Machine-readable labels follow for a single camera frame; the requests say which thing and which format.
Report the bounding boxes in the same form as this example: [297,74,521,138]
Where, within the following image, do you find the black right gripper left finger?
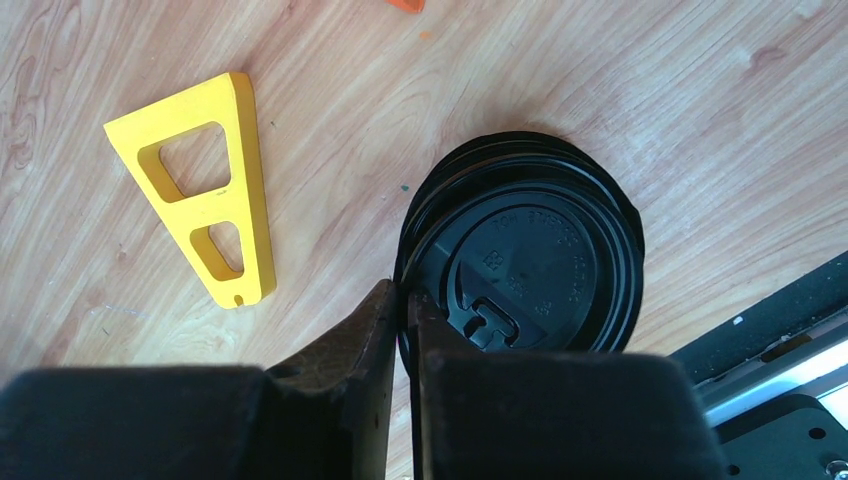
[1,280,396,479]

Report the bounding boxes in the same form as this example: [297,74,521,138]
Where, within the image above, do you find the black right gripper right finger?
[406,291,725,479]

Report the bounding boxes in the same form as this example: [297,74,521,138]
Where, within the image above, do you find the black plastic cup lid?
[395,172,644,479]

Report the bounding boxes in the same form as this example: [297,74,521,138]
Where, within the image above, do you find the orange paper bag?
[386,0,426,14]

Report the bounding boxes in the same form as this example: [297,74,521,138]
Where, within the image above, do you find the yellow triangular plastic bracket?
[103,72,276,309]

